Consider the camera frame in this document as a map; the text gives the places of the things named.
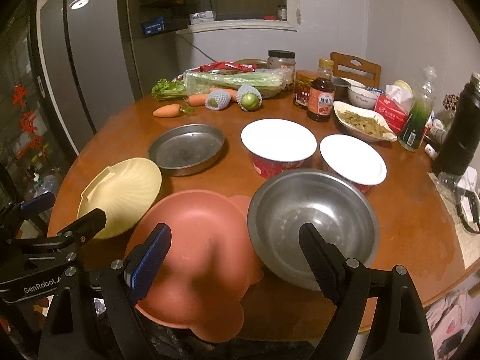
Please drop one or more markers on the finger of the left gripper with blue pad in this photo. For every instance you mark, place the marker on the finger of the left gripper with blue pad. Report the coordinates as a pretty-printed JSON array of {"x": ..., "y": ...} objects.
[{"x": 39, "y": 204}]

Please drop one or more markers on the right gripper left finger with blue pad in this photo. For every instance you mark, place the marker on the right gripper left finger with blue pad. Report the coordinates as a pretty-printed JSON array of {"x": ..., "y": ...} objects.
[{"x": 144, "y": 261}]

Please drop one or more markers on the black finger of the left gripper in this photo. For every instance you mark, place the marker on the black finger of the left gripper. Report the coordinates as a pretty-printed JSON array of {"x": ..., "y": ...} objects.
[{"x": 83, "y": 229}]

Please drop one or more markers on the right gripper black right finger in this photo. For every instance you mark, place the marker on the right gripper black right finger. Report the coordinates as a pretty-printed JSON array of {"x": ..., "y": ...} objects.
[{"x": 325, "y": 261}]

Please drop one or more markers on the cream shell-shaped plate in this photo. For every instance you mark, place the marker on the cream shell-shaped plate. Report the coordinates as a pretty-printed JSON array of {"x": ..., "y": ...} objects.
[{"x": 124, "y": 192}]

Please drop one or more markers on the pink plastic plate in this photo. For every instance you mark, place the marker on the pink plastic plate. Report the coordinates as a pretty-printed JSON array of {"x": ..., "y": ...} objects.
[{"x": 209, "y": 267}]

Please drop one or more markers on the red white enamel bowl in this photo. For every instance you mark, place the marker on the red white enamel bowl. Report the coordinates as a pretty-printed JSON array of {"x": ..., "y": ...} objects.
[
  {"x": 277, "y": 145},
  {"x": 353, "y": 160}
]

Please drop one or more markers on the round metal pan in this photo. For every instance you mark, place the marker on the round metal pan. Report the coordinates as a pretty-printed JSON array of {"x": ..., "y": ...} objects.
[{"x": 187, "y": 149}]

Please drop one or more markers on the water jug on floor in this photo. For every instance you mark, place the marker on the water jug on floor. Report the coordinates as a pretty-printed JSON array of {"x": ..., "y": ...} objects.
[{"x": 45, "y": 184}]

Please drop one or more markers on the white dish with pickles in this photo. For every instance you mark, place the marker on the white dish with pickles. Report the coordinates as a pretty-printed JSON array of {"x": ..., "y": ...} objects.
[{"x": 362, "y": 123}]

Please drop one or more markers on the carrot front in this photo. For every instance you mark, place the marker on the carrot front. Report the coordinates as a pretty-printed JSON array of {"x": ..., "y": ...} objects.
[{"x": 172, "y": 111}]

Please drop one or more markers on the green liquid plastic bottle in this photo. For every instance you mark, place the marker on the green liquid plastic bottle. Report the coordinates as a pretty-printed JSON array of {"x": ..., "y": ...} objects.
[{"x": 423, "y": 97}]

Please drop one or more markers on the brown sauce bottle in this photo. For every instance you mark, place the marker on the brown sauce bottle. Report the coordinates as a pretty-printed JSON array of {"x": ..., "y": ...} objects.
[{"x": 322, "y": 92}]

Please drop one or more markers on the black thermos flask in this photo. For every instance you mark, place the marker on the black thermos flask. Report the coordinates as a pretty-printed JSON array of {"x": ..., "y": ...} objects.
[{"x": 462, "y": 139}]

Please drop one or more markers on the small white ceramic bowl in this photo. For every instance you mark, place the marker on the small white ceramic bowl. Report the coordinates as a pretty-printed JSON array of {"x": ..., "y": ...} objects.
[{"x": 362, "y": 98}]

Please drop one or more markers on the red tissue pack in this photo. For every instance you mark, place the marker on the red tissue pack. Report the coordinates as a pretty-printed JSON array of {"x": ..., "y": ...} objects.
[{"x": 394, "y": 106}]

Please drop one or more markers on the carrot middle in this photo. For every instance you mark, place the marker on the carrot middle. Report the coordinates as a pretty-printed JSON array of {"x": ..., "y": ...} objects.
[{"x": 197, "y": 100}]

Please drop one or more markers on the green fruit foam net right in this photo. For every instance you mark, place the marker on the green fruit foam net right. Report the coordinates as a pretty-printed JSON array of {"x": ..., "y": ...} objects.
[{"x": 249, "y": 98}]

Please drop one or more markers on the green fruit foam net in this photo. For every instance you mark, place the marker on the green fruit foam net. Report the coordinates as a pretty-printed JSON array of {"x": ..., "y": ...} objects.
[
  {"x": 217, "y": 100},
  {"x": 249, "y": 98}
]

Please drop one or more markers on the green fruit foam net left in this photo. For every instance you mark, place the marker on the green fruit foam net left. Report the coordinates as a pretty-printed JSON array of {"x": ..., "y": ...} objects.
[{"x": 217, "y": 100}]

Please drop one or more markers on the chili sauce glass jar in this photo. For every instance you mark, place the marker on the chili sauce glass jar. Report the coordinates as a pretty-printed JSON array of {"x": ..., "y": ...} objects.
[{"x": 302, "y": 85}]

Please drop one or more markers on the celery in plastic bag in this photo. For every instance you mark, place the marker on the celery in plastic bag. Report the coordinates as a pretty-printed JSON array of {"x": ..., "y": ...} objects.
[{"x": 269, "y": 82}]

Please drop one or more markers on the grey refrigerator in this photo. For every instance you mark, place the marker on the grey refrigerator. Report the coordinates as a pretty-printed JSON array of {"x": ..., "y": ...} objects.
[{"x": 87, "y": 58}]

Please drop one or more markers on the carrot behind fruit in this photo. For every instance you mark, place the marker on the carrot behind fruit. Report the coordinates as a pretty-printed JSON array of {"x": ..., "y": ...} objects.
[{"x": 232, "y": 93}]

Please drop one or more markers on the wooden chair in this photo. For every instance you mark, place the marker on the wooden chair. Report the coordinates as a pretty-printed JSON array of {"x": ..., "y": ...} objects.
[{"x": 355, "y": 68}]

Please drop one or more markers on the plastic jar black lid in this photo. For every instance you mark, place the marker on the plastic jar black lid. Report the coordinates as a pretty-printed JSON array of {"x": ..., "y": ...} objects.
[{"x": 285, "y": 60}]

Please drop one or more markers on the red snack bag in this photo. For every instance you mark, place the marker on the red snack bag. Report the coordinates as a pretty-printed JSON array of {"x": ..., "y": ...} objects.
[{"x": 228, "y": 66}]

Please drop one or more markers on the blue box on shelf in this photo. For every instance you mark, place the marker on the blue box on shelf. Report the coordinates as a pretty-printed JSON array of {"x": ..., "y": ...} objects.
[{"x": 153, "y": 26}]

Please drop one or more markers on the window with white frame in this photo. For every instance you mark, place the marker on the window with white frame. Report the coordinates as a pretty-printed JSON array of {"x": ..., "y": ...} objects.
[{"x": 211, "y": 15}]

